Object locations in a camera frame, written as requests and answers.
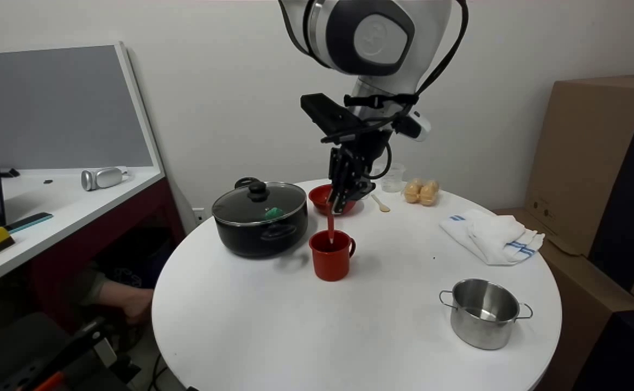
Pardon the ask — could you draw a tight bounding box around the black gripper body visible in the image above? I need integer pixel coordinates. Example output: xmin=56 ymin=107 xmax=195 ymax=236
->
xmin=327 ymin=130 xmax=392 ymax=188

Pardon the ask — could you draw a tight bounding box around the red cup with handle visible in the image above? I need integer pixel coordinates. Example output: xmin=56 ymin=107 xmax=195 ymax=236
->
xmin=308 ymin=227 xmax=358 ymax=282

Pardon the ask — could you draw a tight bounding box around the small wooden spoon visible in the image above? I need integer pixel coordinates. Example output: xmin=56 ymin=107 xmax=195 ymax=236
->
xmin=370 ymin=191 xmax=392 ymax=214

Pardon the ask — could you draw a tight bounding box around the clear glass cup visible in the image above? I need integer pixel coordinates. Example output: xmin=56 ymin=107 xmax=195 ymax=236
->
xmin=379 ymin=163 xmax=409 ymax=196

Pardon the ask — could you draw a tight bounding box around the person's bare hand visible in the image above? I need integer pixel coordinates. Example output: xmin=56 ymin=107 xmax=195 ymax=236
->
xmin=98 ymin=280 xmax=154 ymax=325

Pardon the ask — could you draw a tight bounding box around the red bowl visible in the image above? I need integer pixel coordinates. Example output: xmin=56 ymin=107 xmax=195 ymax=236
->
xmin=307 ymin=183 xmax=362 ymax=220

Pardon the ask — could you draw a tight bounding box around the beige egg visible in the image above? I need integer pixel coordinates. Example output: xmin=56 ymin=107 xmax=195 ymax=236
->
xmin=420 ymin=178 xmax=443 ymax=209
xmin=401 ymin=178 xmax=423 ymax=206

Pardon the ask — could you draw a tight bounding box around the glass pot lid black knob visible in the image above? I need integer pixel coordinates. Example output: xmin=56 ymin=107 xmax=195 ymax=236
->
xmin=210 ymin=178 xmax=310 ymax=230

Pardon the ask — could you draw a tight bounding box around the black cooking pot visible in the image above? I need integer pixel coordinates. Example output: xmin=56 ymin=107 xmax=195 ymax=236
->
xmin=210 ymin=176 xmax=313 ymax=261

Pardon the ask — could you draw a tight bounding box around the white cloth with blue print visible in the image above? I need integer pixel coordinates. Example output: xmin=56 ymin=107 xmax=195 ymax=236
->
xmin=438 ymin=209 xmax=547 ymax=269

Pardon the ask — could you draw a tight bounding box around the small stainless steel pot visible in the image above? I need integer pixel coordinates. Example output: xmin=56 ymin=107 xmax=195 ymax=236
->
xmin=436 ymin=277 xmax=536 ymax=355

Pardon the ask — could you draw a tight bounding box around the large cardboard box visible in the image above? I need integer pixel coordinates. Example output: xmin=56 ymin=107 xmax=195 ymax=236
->
xmin=525 ymin=73 xmax=634 ymax=258

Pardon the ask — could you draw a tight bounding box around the silver device on desk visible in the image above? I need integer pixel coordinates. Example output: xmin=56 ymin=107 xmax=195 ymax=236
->
xmin=79 ymin=165 xmax=133 ymax=194

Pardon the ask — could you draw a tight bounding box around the low cardboard box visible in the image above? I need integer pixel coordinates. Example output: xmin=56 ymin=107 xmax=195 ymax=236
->
xmin=498 ymin=206 xmax=634 ymax=391

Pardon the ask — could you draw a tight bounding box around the tall black panel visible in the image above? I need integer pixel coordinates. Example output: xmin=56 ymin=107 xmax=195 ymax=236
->
xmin=586 ymin=90 xmax=634 ymax=290

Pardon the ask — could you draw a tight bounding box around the white desk with red front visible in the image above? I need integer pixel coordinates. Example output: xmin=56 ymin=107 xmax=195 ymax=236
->
xmin=0 ymin=165 xmax=187 ymax=324

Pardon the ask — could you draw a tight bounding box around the grey partition board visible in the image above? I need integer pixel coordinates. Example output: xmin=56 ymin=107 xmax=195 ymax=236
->
xmin=0 ymin=41 xmax=165 ymax=174

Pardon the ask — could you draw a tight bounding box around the teal ruler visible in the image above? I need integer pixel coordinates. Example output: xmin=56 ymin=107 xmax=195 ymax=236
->
xmin=7 ymin=210 xmax=56 ymax=234

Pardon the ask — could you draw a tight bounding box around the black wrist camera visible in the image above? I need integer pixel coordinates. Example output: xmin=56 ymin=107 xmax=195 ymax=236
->
xmin=300 ymin=92 xmax=373 ymax=146

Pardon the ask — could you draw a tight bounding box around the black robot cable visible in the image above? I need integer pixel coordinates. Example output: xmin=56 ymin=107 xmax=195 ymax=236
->
xmin=415 ymin=0 xmax=471 ymax=98

